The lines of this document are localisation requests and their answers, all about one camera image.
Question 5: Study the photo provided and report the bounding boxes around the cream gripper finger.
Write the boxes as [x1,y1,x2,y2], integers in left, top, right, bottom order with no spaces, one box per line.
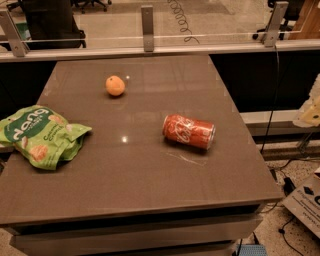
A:
[293,74,320,128]

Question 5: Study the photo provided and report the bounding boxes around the red coke can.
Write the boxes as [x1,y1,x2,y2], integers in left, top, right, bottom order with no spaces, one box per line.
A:
[162,114,215,150]

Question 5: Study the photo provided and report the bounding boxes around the black power adapter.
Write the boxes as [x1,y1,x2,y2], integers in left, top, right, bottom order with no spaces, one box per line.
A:
[283,177,296,196]

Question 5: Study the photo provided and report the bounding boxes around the grey printed sign board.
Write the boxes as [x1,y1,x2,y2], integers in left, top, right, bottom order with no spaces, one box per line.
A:
[283,174,320,238]

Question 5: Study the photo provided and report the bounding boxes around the blue box under table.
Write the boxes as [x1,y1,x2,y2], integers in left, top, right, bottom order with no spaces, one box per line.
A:
[235,244,268,256]

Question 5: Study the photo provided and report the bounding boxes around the orange fruit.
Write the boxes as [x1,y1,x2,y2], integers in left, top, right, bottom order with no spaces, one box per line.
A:
[106,75,125,96]

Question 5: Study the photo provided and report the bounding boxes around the green chip bag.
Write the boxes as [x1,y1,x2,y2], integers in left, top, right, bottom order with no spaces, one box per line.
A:
[0,105,92,170]

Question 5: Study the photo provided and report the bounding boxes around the black office chair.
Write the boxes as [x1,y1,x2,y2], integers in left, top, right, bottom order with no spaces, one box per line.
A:
[20,0,86,50]

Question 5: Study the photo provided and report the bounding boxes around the right metal glass bracket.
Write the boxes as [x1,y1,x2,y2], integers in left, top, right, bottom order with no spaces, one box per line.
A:
[261,1,289,47]

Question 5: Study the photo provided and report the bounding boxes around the metal glass bracket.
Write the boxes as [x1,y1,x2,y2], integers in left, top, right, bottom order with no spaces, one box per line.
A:
[141,5,154,52]
[261,1,289,47]
[0,9,29,57]

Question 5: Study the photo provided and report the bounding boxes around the black floor cable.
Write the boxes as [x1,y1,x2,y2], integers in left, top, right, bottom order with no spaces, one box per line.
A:
[278,215,306,256]

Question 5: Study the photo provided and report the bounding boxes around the black coiled cable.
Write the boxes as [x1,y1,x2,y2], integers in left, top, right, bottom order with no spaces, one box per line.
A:
[167,0,200,45]

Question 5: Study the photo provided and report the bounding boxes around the middle metal glass bracket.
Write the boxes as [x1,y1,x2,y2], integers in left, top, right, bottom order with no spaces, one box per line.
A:
[141,5,154,52]

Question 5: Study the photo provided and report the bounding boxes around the left metal glass bracket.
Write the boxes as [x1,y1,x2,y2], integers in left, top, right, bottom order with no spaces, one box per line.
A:
[0,9,29,57]

